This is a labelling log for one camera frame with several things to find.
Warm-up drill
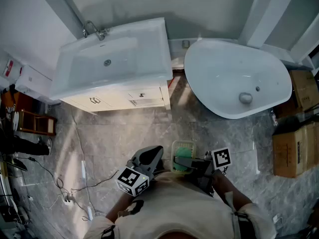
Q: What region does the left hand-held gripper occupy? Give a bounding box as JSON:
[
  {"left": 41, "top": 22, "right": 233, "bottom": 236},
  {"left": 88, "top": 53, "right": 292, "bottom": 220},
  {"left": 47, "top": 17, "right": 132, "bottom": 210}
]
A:
[{"left": 115, "top": 145, "right": 164, "bottom": 198}]

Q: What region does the white cable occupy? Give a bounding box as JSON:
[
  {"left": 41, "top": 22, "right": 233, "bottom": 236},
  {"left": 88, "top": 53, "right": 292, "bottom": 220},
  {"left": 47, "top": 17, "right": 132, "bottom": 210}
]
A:
[{"left": 69, "top": 107, "right": 94, "bottom": 210}]

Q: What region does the green rounded plastic object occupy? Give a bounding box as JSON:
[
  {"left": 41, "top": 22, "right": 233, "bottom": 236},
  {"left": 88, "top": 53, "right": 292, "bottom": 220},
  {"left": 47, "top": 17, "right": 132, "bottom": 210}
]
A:
[{"left": 173, "top": 147, "right": 194, "bottom": 172}]

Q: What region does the wooden stool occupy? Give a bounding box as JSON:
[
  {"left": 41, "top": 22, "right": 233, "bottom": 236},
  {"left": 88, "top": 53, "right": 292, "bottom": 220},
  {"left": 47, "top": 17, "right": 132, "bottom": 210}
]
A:
[{"left": 17, "top": 109, "right": 57, "bottom": 136}]

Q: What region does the flat cardboard box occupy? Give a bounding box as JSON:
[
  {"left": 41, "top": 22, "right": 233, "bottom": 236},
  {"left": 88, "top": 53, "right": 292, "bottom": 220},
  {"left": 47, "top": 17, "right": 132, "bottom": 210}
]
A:
[{"left": 289, "top": 69, "right": 319, "bottom": 112}]

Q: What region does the person's left forearm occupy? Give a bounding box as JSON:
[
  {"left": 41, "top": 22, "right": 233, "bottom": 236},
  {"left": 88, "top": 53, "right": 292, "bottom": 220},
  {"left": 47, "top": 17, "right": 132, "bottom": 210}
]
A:
[{"left": 105, "top": 192, "right": 137, "bottom": 221}]

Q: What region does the pale green soap dish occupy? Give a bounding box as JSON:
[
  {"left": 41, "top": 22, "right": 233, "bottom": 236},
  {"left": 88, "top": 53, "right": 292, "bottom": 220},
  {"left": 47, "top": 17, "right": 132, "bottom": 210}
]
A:
[{"left": 170, "top": 140, "right": 197, "bottom": 175}]

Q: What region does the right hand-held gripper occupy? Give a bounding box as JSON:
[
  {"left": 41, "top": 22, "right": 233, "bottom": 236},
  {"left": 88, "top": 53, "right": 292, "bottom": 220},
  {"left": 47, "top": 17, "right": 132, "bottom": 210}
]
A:
[{"left": 174, "top": 147, "right": 233, "bottom": 198}]

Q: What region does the large cardboard box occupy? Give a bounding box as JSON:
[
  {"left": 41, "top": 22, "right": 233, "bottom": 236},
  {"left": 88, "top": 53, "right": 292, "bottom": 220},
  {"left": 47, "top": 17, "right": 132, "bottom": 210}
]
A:
[{"left": 272, "top": 119, "right": 319, "bottom": 179}]

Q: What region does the person's beige shirt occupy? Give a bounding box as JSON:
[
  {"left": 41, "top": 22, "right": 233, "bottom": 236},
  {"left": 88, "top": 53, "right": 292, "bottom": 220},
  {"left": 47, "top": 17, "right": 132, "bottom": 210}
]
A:
[{"left": 83, "top": 170, "right": 277, "bottom": 239}]

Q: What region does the white toilet tank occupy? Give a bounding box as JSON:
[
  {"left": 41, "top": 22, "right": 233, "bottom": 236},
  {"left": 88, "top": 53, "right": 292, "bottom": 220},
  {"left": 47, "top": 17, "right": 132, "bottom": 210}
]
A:
[{"left": 14, "top": 64, "right": 53, "bottom": 100}]

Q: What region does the white item with red label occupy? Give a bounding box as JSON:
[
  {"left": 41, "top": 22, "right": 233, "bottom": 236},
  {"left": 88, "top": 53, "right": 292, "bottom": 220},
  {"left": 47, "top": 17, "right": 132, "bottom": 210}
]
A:
[{"left": 1, "top": 58, "right": 22, "bottom": 79}]

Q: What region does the white oval bathtub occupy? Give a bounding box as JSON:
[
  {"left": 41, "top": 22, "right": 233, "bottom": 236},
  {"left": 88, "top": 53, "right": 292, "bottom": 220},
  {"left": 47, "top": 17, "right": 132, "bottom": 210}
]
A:
[{"left": 183, "top": 38, "right": 293, "bottom": 120}]

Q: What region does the chrome faucet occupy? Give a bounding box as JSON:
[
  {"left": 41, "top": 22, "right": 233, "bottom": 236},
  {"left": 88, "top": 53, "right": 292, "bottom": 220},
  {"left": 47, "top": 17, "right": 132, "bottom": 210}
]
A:
[{"left": 82, "top": 20, "right": 110, "bottom": 41}]

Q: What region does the black shoulder strap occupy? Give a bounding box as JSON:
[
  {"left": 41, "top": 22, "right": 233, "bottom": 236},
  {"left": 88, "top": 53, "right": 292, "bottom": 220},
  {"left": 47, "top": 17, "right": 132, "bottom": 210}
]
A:
[
  {"left": 233, "top": 212, "right": 250, "bottom": 239},
  {"left": 101, "top": 224, "right": 117, "bottom": 239}
]

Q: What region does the white rectangular sink basin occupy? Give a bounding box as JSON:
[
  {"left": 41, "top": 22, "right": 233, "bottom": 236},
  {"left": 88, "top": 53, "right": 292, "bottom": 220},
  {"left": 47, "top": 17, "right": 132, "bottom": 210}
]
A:
[{"left": 49, "top": 17, "right": 173, "bottom": 101}]

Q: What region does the white vanity cabinet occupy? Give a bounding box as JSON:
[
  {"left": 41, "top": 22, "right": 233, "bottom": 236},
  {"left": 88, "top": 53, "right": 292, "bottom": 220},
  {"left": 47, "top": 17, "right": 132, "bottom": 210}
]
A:
[{"left": 59, "top": 80, "right": 171, "bottom": 113}]

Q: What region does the person's right forearm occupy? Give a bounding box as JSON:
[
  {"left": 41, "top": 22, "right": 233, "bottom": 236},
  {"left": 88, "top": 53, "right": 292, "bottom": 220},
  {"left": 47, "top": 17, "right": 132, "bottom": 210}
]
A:
[{"left": 210, "top": 169, "right": 254, "bottom": 213}]

